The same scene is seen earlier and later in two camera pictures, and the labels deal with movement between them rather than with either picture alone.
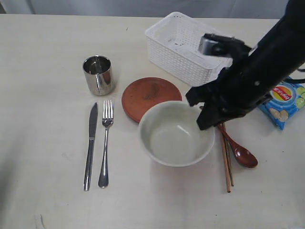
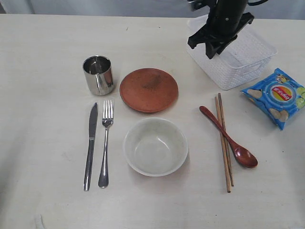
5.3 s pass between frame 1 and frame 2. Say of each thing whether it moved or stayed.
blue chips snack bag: stayed
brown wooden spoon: stayed
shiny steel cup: stayed
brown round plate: moved
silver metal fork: stayed
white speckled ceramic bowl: moved
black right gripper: moved
